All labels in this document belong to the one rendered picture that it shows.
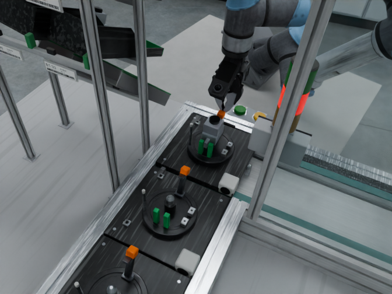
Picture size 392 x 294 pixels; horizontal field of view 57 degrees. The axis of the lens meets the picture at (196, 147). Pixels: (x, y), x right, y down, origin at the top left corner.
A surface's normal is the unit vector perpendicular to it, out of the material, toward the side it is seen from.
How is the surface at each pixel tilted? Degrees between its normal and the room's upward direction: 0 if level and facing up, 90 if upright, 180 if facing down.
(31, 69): 0
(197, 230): 0
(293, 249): 90
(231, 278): 0
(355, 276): 90
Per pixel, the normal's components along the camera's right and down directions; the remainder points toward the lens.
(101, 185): 0.07, -0.68
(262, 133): -0.43, 0.65
